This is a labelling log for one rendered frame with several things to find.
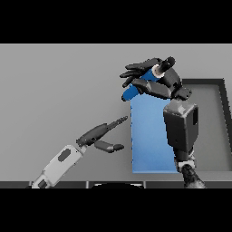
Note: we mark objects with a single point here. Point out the dark grey bin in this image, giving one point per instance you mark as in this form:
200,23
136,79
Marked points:
211,130

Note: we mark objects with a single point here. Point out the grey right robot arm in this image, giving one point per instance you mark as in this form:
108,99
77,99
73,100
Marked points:
181,130

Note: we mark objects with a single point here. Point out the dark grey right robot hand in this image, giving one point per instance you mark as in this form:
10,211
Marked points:
164,83

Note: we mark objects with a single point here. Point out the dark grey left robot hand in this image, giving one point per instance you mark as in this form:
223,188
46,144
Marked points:
93,134

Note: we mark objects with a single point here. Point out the blue pipe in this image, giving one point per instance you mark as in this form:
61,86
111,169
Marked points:
142,83

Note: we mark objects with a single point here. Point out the blue bin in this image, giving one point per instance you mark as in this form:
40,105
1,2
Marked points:
151,136

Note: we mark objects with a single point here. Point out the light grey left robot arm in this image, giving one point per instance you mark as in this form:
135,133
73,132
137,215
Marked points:
60,164

